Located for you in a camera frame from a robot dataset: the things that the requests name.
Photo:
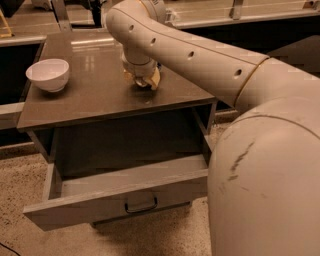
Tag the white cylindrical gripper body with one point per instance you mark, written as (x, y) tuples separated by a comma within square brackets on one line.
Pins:
[(137, 70)]

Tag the blue pepsi can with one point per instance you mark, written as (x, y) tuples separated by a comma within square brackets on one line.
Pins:
[(140, 82)]

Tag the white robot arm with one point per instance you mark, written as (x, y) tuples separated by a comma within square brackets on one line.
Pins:
[(264, 172)]

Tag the grey cabinet with glossy top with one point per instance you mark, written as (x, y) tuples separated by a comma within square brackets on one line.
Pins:
[(97, 89)]

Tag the open grey top drawer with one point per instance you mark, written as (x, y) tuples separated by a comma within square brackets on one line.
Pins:
[(89, 179)]

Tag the white ceramic bowl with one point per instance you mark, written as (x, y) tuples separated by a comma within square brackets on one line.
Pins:
[(50, 75)]

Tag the yellow object at left edge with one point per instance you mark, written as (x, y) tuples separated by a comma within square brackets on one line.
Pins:
[(5, 30)]

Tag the dark round side table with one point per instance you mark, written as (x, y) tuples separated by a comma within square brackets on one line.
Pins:
[(303, 54)]

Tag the black drawer handle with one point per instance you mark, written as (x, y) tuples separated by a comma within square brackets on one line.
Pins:
[(141, 208)]

